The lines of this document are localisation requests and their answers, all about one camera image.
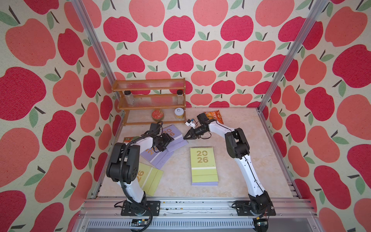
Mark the green red food packet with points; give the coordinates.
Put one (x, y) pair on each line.
(129, 139)

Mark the yellow-green calendar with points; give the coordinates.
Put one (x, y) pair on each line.
(203, 165)
(149, 178)

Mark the left glass spice jar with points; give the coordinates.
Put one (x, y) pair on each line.
(129, 97)

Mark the glass spice jar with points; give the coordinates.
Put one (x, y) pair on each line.
(129, 97)
(180, 97)

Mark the aluminium front rail frame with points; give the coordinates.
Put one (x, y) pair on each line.
(196, 215)

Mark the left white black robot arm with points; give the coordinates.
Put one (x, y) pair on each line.
(123, 166)

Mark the right glass spice jar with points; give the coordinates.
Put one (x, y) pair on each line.
(180, 97)

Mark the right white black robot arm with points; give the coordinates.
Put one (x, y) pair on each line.
(238, 148)

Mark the red flat tin can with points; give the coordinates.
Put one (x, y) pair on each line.
(157, 115)

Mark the wooden three-tier shelf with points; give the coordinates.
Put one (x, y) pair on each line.
(150, 95)

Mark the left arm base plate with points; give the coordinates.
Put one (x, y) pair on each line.
(132, 209)

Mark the aluminium corner post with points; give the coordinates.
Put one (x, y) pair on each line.
(90, 31)
(308, 24)

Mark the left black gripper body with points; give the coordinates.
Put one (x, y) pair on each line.
(164, 141)

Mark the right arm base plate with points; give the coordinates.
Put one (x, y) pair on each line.
(250, 208)

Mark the white lid yellow can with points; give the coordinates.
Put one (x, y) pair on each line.
(179, 113)

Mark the purple calendar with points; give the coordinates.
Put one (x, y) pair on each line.
(205, 184)
(157, 159)
(178, 141)

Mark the right aluminium corner post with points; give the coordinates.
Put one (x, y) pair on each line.
(308, 24)

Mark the orange snack bag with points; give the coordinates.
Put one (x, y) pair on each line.
(215, 115)

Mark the left aluminium corner post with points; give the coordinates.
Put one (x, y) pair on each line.
(90, 31)

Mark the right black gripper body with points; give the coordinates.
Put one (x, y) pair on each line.
(199, 132)

